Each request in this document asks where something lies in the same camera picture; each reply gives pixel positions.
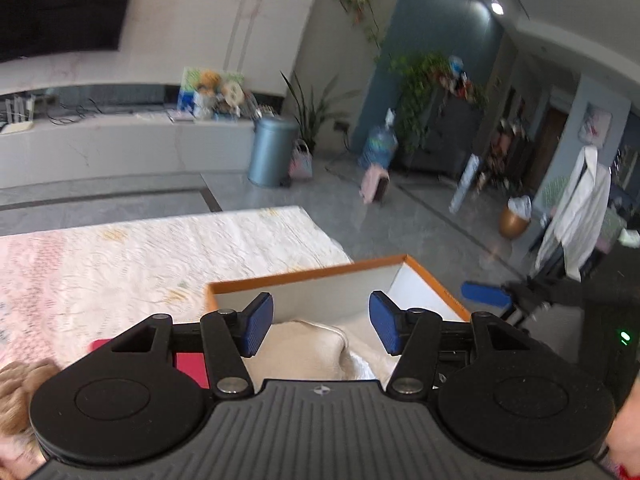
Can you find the pale pink soft item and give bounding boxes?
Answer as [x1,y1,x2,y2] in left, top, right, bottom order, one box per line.
[0,432,43,480]

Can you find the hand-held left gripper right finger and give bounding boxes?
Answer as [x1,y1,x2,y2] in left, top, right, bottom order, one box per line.
[369,290,546,401]

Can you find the black cables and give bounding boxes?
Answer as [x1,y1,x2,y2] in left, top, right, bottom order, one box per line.
[47,100,101,123]

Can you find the dark cabinet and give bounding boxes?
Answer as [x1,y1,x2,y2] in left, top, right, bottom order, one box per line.
[400,95,483,176]

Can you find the round white fan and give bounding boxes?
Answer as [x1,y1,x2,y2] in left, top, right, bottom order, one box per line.
[220,81,246,111]

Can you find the dark shelf with items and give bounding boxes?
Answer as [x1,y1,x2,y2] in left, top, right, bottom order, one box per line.
[482,117,531,193]

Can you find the black wall television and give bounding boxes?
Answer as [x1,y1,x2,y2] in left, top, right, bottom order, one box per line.
[0,0,138,61]

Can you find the gold pot with white bag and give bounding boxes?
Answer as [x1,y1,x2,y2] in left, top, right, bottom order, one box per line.
[500,195,533,238]

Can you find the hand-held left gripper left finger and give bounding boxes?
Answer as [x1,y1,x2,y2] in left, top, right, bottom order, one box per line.
[87,291,276,401]

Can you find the white quilted cloth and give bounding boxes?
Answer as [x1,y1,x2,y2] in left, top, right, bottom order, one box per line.
[340,345,398,396]

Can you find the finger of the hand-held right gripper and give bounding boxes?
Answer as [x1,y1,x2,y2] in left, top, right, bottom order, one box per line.
[461,280,556,311]

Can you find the blue-grey trash can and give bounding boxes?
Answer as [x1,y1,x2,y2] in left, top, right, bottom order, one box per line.
[248,115,299,188]

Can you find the white coat on stand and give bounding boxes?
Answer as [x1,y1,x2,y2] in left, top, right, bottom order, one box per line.
[535,146,612,281]

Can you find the brown plush toy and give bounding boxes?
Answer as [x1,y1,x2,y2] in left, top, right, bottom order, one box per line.
[0,360,61,436]

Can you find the white router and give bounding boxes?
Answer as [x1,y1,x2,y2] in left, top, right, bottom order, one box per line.
[0,95,36,133]

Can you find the orange cardboard box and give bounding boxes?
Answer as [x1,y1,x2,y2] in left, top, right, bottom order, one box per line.
[206,254,473,396]

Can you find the teddy bear bouquet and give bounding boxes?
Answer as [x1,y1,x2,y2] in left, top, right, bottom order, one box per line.
[192,72,223,120]

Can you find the tall white box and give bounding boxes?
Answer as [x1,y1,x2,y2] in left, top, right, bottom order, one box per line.
[450,155,481,213]

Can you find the green picture board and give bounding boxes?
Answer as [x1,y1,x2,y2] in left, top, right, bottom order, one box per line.
[177,66,246,121]

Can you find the beige cloth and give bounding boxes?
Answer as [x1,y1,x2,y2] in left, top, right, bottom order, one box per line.
[244,317,351,396]

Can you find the climbing green plant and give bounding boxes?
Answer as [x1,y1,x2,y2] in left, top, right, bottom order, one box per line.
[390,52,488,156]

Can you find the red flat object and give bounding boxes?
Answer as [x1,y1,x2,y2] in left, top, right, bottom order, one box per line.
[89,339,211,390]

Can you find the person's right forearm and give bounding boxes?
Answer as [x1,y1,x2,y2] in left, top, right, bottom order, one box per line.
[602,372,640,480]

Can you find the long-leaf potted plant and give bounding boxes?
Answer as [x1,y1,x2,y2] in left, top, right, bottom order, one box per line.
[280,71,361,151]

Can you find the white marble television console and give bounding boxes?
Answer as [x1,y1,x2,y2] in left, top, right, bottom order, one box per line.
[0,105,258,188]

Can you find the pale wall art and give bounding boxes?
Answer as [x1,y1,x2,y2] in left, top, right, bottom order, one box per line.
[577,102,613,147]

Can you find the blue water jug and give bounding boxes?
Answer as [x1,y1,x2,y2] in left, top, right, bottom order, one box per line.
[357,109,398,168]

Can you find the hanging green vine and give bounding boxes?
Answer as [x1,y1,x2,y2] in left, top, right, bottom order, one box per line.
[331,0,388,61]

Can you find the woven basket bag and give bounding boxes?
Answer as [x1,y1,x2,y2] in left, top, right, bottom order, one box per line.
[289,140,313,181]

